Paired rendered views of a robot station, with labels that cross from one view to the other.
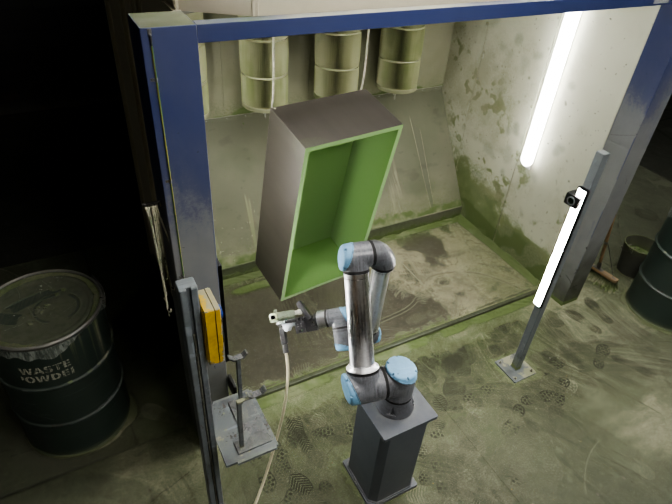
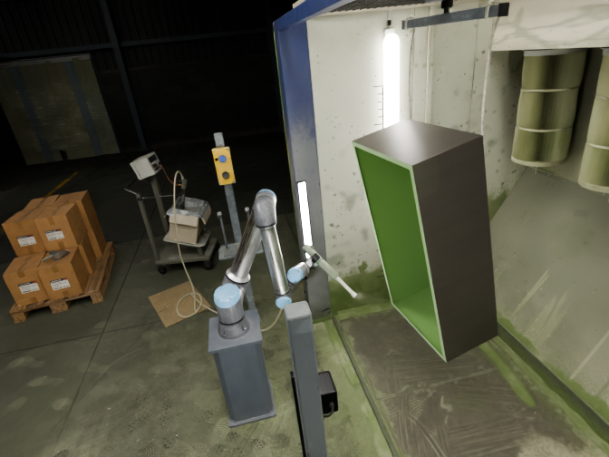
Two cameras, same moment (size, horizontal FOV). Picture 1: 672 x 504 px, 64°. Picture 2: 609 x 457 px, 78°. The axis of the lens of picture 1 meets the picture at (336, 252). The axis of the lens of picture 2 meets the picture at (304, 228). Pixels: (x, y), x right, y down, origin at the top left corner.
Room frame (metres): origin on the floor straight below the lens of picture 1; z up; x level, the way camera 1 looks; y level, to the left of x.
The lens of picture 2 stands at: (2.76, -1.85, 2.11)
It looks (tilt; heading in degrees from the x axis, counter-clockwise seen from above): 25 degrees down; 112
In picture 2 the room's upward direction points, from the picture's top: 6 degrees counter-clockwise
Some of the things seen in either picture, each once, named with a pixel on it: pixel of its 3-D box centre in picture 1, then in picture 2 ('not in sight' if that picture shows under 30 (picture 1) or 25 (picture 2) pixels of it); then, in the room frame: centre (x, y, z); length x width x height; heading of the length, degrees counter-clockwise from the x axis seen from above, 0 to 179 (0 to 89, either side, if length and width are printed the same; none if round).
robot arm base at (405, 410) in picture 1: (395, 396); (233, 322); (1.63, -0.34, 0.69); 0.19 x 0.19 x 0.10
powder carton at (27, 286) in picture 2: not in sight; (33, 277); (-1.04, 0.22, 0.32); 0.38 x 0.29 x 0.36; 130
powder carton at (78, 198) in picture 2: not in sight; (76, 211); (-1.19, 1.03, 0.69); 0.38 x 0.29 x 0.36; 127
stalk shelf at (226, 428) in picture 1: (239, 426); (240, 248); (1.34, 0.35, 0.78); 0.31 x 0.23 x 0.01; 31
